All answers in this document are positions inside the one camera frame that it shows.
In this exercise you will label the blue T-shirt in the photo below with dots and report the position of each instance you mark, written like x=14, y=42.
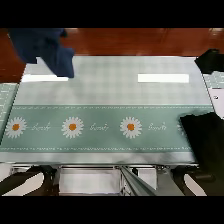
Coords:
x=46, y=46

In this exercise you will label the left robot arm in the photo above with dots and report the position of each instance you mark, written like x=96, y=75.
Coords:
x=20, y=181

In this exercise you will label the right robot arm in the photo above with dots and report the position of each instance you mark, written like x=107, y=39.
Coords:
x=190, y=183

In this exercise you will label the black garment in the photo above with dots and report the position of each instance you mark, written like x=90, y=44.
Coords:
x=206, y=140
x=210, y=61

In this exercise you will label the silver frame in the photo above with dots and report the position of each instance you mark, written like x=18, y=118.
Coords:
x=133, y=180

